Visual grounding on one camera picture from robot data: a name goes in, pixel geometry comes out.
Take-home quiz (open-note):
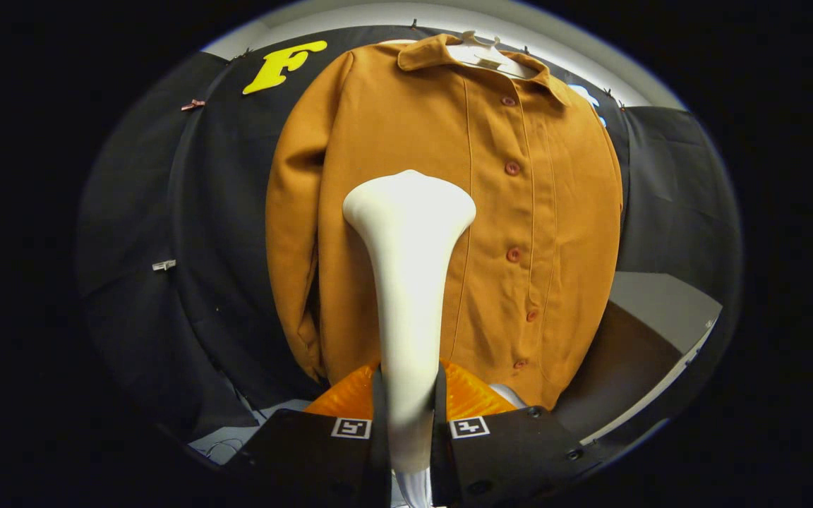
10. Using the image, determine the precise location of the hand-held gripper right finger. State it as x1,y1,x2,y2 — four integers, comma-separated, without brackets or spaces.
432,361,601,508

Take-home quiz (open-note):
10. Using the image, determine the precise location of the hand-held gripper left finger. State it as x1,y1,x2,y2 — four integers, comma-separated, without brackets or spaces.
225,362,392,508

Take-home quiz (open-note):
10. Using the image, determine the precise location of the white garment steamer head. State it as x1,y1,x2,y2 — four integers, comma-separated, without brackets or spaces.
342,169,478,473

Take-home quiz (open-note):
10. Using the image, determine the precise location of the orange button-up shirt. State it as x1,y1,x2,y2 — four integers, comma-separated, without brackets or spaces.
265,33,624,411

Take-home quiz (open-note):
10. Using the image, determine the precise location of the black backdrop cloth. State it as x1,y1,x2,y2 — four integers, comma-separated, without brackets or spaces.
75,27,745,452

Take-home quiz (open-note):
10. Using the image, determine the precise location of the grey cabinet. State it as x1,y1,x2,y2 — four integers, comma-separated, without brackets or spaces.
555,272,723,445

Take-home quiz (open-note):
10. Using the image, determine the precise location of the white mannequin torso form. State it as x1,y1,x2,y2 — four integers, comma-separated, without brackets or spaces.
445,30,538,410

